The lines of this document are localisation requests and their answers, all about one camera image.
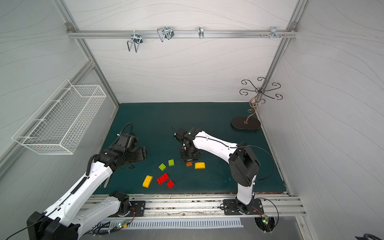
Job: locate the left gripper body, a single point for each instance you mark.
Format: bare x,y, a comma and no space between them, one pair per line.
139,154

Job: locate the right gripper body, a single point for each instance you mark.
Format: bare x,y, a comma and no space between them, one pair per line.
188,153

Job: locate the yellow curved lego brick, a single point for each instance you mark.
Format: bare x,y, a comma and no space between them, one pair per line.
200,165

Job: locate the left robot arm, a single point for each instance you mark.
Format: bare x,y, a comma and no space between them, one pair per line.
63,220

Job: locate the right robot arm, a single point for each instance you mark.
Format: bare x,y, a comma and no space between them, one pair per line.
243,162

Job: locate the green lego brick middle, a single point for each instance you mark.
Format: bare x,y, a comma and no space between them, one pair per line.
171,163

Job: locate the green lego brick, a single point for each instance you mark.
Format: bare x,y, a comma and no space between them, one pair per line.
171,163
162,167

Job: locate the green lego brick left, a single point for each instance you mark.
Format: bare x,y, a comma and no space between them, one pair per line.
162,167

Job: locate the yellow lego brick left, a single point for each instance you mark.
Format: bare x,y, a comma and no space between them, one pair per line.
147,181

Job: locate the red long lego brick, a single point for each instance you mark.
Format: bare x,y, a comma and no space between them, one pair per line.
162,179

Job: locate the red small lego brick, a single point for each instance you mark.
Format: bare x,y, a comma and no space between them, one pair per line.
170,184

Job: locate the black metal hook stand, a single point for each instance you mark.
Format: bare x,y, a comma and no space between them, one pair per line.
250,123

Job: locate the left metal clip hook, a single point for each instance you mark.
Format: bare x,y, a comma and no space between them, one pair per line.
135,42

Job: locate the metal clip hook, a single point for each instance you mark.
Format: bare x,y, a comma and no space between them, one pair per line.
135,42
201,32
273,34
165,33

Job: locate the right metal clip hook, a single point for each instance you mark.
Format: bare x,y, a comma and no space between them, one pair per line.
273,34

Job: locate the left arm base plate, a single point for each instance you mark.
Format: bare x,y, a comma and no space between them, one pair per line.
135,208

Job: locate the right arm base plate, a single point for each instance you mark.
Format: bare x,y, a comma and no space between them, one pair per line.
232,207

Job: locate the white wire basket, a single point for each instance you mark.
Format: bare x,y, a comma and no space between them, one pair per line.
58,126

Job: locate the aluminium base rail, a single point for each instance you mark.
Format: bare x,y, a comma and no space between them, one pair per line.
211,205

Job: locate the horizontal aluminium rail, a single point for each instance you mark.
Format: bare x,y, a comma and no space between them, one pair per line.
179,34

